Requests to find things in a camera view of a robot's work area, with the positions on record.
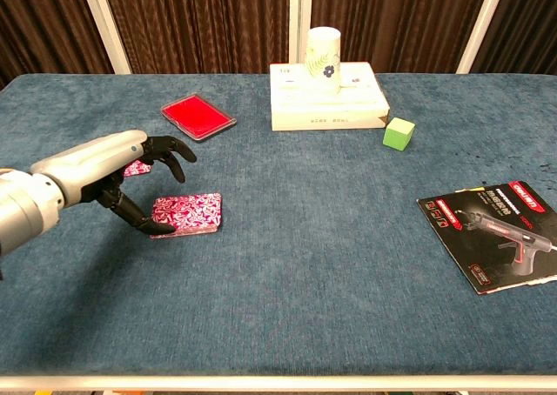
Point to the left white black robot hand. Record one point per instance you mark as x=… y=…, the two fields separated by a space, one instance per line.
x=95 y=160

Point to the small pink white packet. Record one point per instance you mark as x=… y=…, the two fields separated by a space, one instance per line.
x=191 y=212

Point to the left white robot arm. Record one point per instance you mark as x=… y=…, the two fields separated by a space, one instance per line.
x=22 y=208

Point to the red ink pad case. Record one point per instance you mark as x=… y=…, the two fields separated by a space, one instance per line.
x=196 y=114

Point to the brown pleated curtain panel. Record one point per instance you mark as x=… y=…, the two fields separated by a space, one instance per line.
x=391 y=21
x=196 y=21
x=43 y=21
x=531 y=21

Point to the blue felt table cover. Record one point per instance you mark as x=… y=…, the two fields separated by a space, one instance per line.
x=304 y=260

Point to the white cardboard box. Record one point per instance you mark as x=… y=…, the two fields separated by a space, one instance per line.
x=326 y=110

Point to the floral white paper cup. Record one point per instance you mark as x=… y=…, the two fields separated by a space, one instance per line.
x=323 y=51

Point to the green cube block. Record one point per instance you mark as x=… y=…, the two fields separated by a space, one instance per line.
x=398 y=136

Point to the black glue gun package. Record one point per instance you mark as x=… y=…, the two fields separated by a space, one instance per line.
x=496 y=238

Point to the straight white partition post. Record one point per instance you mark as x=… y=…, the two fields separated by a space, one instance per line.
x=300 y=3

